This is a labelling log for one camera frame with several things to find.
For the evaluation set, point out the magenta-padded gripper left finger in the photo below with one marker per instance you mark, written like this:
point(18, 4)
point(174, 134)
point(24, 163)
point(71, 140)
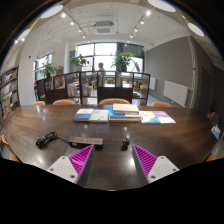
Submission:
point(63, 166)

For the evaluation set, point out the blue printed card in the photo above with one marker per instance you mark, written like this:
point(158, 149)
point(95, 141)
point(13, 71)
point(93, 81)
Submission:
point(215, 131)

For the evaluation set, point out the ceiling air conditioner unit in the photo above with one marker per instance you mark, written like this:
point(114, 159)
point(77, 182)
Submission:
point(104, 28)

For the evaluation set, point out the orange chairs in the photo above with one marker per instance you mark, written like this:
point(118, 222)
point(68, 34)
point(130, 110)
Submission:
point(113, 101)

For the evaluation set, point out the large potted plant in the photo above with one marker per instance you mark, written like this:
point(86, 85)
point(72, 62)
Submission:
point(122, 60)

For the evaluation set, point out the purple booklet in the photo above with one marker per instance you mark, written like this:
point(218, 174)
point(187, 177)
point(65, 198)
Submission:
point(164, 117)

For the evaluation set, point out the ceiling spot lights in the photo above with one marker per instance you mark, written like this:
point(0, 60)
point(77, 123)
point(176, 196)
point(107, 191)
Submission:
point(148, 13)

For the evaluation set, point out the black charger block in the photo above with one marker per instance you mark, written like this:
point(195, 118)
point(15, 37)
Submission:
point(125, 143)

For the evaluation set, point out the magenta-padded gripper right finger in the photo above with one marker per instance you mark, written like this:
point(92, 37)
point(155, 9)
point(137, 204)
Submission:
point(163, 166)

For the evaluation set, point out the person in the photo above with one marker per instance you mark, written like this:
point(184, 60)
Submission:
point(101, 71)

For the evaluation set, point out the light blue book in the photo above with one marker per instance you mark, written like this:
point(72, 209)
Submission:
point(120, 117)

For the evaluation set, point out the round white ceiling panels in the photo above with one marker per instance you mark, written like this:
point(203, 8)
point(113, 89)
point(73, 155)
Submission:
point(161, 4)

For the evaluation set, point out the dark grey power strip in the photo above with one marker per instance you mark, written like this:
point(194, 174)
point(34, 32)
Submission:
point(86, 141)

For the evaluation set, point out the small potted plant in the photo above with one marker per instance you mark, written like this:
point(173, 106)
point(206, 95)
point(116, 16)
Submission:
point(79, 61)

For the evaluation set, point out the bushy potted plant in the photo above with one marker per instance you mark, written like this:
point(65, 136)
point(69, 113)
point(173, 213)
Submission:
point(49, 69)

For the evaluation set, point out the tall wall bookshelf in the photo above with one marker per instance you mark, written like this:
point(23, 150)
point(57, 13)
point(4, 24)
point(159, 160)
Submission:
point(9, 88)

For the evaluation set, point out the dark divider shelf unit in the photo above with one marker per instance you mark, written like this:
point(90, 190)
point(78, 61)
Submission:
point(113, 94)

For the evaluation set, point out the large white wall radiator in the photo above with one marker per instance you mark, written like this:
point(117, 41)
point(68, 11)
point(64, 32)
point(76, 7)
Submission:
point(176, 93)

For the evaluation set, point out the small white wall radiator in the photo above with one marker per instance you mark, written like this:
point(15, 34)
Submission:
point(152, 84)

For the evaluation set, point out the white book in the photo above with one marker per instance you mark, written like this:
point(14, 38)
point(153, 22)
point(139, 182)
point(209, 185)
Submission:
point(99, 115)

